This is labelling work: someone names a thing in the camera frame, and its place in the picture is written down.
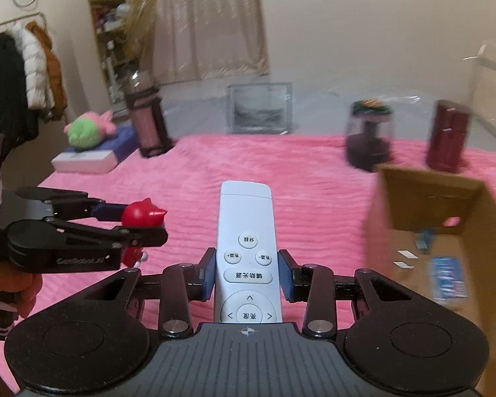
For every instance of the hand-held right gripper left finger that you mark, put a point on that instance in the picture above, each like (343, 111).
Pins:
(208, 275)

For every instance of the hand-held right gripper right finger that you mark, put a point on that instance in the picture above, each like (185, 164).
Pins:
(286, 275)

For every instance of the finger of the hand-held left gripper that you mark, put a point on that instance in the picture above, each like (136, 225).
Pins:
(86, 235)
(107, 211)

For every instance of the red cat figurine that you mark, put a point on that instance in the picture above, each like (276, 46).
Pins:
(140, 215)

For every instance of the white remote control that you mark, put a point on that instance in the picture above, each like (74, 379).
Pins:
(246, 215)

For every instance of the brown cardboard box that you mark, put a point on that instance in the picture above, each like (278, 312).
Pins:
(417, 198)

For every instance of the person's left hand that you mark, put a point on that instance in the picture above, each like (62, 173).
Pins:
(20, 293)

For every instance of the blue white flat box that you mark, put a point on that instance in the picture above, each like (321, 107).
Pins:
(86, 161)

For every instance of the green pink plush toy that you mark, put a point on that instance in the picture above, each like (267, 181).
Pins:
(84, 132)

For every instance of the pink ribbed blanket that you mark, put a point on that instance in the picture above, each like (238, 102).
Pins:
(314, 182)

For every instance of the orange brown jacket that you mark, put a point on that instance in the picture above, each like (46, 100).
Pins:
(56, 82)

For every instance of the blue binder clip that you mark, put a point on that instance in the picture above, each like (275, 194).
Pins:
(425, 242)

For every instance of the glass jar dark base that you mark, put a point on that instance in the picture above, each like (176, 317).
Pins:
(368, 149)

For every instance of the dark jacket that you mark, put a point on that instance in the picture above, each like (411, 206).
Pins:
(4, 91)

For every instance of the white puffer jacket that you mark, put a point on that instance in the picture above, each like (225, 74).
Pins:
(33, 70)

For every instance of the blue packet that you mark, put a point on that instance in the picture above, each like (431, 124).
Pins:
(448, 277)

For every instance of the beige curtain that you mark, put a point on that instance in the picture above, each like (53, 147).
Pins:
(210, 29)

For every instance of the dark red tumbler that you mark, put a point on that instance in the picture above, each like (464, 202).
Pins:
(448, 140)

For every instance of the silver photo frame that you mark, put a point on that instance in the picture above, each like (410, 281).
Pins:
(258, 109)

